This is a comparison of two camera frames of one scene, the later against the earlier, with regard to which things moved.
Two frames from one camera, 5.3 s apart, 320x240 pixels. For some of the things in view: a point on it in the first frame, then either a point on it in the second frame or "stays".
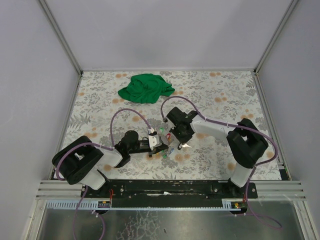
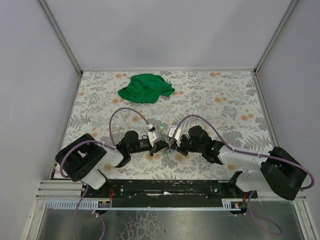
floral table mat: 224,96 stays
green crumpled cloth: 146,88 stays
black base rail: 169,193 stays
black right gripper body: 178,132 → 178,145
